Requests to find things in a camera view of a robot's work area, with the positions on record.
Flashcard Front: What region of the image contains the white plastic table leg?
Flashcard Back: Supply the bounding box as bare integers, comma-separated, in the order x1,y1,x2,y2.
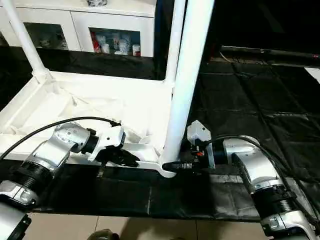
161,0,216,171
164,0,187,87
0,0,52,83

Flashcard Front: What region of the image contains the white glass door cabinet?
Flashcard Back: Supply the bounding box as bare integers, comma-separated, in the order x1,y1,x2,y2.
0,0,157,58

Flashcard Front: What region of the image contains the red bottle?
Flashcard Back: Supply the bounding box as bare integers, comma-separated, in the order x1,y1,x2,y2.
91,34,101,53

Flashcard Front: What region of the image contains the grey metallic ornament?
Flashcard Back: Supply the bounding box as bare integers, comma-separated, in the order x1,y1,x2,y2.
86,0,109,7

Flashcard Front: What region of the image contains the black work mat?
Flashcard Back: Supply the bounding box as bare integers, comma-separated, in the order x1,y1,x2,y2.
0,47,320,222

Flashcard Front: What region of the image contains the white plastic table top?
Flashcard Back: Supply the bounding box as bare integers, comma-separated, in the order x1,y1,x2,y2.
0,70,178,179

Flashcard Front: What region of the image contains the white bottle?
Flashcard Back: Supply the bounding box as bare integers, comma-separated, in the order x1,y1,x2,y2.
118,38,129,56

